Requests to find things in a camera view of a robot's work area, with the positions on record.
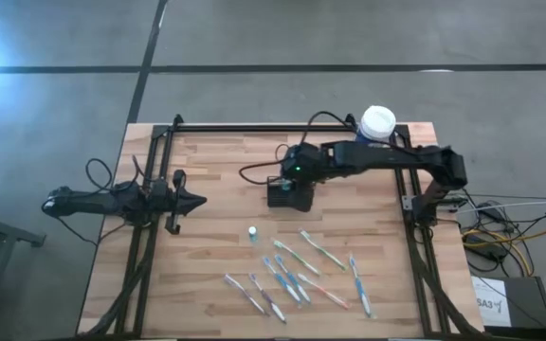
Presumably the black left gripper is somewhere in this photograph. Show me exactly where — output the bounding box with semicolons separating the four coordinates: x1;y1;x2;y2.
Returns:
148;169;209;236

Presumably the black wire toothbrush caddy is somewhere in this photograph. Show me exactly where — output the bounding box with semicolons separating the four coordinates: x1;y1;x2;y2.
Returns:
266;175;315;213

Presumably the green toothbrush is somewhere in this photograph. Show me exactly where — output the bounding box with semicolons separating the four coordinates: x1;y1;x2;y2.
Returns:
271;238;322;277
298;228;349;272

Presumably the blue toothbrush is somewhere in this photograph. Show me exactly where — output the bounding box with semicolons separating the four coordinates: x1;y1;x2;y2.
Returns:
347;252;374;319
261;256;303;308
273;254;313;305

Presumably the yellow blue wipes canister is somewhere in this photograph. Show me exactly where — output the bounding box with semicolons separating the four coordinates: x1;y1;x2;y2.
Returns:
354;104;397;146

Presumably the black power brick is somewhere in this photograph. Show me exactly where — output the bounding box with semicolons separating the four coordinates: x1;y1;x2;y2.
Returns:
464;244;509;262

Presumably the white paper sign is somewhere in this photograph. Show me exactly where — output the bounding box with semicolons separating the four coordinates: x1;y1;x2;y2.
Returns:
470;276;513;328

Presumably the grey box with label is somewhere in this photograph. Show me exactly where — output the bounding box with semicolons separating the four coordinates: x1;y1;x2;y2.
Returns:
471;276;546;329

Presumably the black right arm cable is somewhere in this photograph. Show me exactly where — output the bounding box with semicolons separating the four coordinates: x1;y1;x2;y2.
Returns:
238;111;364;187

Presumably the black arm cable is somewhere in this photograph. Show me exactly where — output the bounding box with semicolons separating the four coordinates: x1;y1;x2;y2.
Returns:
84;157;147;191
238;111;364;187

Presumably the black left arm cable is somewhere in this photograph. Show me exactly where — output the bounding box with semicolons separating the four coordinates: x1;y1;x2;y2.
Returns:
84;157;147;191

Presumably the white cable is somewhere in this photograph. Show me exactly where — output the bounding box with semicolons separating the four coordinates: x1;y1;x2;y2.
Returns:
455;200;546;215

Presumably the yellow cable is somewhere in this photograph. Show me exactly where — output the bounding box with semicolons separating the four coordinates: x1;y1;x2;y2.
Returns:
462;228;546;278

